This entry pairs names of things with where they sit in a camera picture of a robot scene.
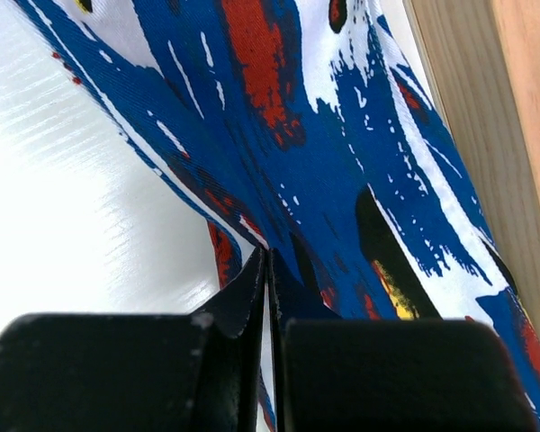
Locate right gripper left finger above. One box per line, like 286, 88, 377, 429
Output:
0, 249, 266, 431

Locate blue white patterned trousers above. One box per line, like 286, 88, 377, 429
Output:
19, 1, 540, 430

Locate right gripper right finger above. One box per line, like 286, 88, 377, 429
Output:
268, 250, 536, 431

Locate wooden clothes rack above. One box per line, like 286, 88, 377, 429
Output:
405, 0, 540, 338

